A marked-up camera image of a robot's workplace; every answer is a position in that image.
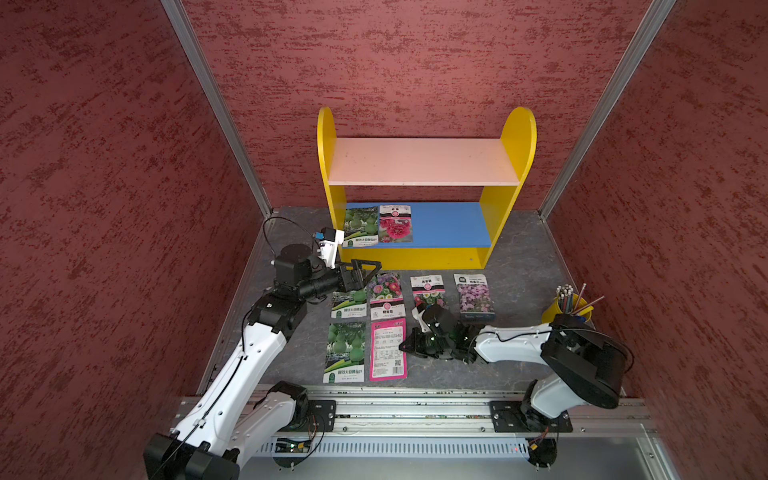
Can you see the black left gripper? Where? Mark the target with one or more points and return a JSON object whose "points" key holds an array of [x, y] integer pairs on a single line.
{"points": [[357, 281]]}

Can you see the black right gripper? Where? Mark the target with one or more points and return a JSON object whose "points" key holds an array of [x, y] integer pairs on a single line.
{"points": [[415, 348]]}

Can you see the pink back-side seed bag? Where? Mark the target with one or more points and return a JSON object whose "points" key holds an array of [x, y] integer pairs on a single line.
{"points": [[388, 362]]}

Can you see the green gourd seed bag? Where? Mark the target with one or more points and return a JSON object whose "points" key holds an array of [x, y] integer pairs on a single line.
{"points": [[349, 305]]}

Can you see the aster seed bag top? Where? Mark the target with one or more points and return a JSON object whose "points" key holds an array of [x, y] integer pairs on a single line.
{"points": [[386, 299]]}

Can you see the pink flower seed bag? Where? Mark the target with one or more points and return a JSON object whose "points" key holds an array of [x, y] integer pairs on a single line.
{"points": [[428, 290], [395, 224]]}

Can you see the pink flower seed bag top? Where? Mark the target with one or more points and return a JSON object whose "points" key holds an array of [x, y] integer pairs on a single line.
{"points": [[428, 290]]}

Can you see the purple flower seed bag top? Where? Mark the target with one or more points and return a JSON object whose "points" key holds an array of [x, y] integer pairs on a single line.
{"points": [[475, 299]]}

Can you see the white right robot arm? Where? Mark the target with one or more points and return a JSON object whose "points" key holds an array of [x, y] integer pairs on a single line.
{"points": [[587, 366]]}

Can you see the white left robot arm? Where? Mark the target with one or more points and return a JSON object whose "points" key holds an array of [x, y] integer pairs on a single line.
{"points": [[240, 372]]}

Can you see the yellow shelf unit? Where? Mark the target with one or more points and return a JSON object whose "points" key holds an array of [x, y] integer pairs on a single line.
{"points": [[446, 235]]}

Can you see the yellow pen cup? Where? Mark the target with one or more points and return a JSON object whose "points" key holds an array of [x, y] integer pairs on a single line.
{"points": [[571, 301]]}

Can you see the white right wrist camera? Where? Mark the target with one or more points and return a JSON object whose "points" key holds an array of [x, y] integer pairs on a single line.
{"points": [[418, 316]]}

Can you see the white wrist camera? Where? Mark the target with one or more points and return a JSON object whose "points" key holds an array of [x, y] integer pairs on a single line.
{"points": [[418, 316], [329, 240]]}

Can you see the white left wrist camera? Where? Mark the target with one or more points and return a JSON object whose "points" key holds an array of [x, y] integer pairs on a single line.
{"points": [[329, 240]]}

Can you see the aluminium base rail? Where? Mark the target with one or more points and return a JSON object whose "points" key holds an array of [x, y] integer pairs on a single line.
{"points": [[349, 421]]}

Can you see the aluminium corner post left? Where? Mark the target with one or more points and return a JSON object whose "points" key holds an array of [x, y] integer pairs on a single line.
{"points": [[184, 31]]}

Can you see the aluminium corner post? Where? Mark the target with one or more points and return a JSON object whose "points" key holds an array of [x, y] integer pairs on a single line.
{"points": [[646, 32], [184, 31]]}

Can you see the aluminium corner post right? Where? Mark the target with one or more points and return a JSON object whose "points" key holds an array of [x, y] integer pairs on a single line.
{"points": [[646, 32]]}

